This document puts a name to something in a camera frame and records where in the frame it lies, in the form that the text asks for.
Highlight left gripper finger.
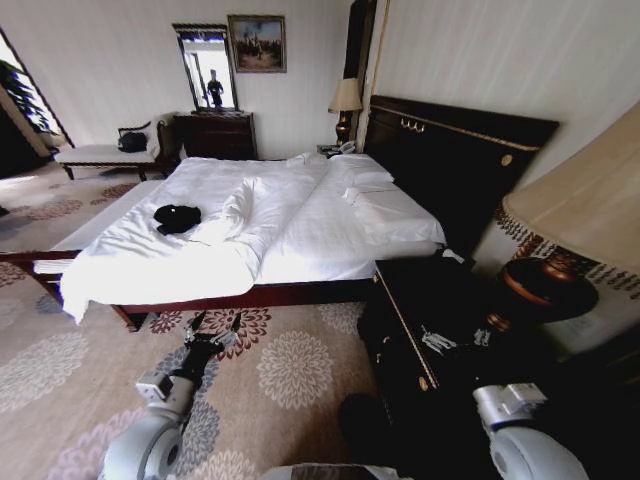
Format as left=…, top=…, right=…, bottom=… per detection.
left=183, top=309, right=209, bottom=346
left=218, top=311, right=248, bottom=348

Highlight small beige table lamp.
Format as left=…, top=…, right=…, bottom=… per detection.
left=327, top=77, right=364, bottom=145

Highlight dark framed wall mirror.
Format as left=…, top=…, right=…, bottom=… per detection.
left=171, top=21, right=242, bottom=114

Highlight large white pillow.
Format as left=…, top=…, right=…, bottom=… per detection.
left=341, top=181, right=447, bottom=247

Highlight white chaise longue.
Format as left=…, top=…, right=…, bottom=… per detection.
left=53, top=113, right=177, bottom=182

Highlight white duvet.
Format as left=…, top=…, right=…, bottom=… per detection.
left=59, top=153, right=332, bottom=326

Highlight small white pillow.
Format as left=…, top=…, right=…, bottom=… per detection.
left=329, top=153, right=397, bottom=189

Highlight dark wooden dresser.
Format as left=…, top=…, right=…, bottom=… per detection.
left=171, top=110, right=259, bottom=162

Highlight large fringed beige table lamp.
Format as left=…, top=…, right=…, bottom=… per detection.
left=491, top=106, right=640, bottom=335

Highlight black garment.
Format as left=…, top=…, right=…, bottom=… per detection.
left=152, top=203, right=203, bottom=236

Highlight green potted plant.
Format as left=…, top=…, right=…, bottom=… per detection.
left=0, top=59, right=52, bottom=135

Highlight black bag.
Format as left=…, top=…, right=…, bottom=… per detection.
left=117, top=130, right=151, bottom=153

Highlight small dark nightstand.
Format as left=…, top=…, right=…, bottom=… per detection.
left=315, top=142, right=359, bottom=160

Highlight dark wooden headboard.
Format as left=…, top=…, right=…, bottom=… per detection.
left=363, top=94, right=561, bottom=262

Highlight gold framed painting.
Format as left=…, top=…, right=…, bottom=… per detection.
left=226, top=13, right=288, bottom=75

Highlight white bed end bench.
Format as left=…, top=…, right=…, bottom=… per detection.
left=31, top=179, right=167, bottom=276

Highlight white bed mattress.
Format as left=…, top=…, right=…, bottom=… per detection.
left=255, top=167, right=447, bottom=287

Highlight dark wooden pillar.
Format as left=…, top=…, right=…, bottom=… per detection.
left=347, top=0, right=380, bottom=137

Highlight dark wooden nightstand gold trim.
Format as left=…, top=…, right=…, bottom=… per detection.
left=356, top=246, right=554, bottom=454

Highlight person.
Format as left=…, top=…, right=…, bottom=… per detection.
left=205, top=68, right=225, bottom=109

